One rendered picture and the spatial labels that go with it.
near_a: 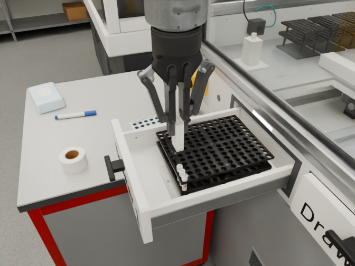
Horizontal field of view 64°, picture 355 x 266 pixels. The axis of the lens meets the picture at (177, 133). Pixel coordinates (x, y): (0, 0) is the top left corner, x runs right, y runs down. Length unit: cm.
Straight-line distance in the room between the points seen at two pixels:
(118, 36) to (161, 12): 95
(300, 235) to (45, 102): 88
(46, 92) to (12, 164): 110
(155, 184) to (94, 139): 34
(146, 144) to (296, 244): 43
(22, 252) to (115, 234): 78
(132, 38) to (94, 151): 63
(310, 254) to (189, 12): 56
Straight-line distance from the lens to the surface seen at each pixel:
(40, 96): 114
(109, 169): 61
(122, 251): 110
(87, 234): 97
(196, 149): 66
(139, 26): 134
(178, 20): 40
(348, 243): 56
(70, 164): 82
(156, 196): 64
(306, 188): 62
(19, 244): 174
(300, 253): 76
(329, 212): 60
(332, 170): 59
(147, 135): 74
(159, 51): 43
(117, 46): 135
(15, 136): 244
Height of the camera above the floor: 134
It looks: 38 degrees down
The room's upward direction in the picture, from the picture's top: straight up
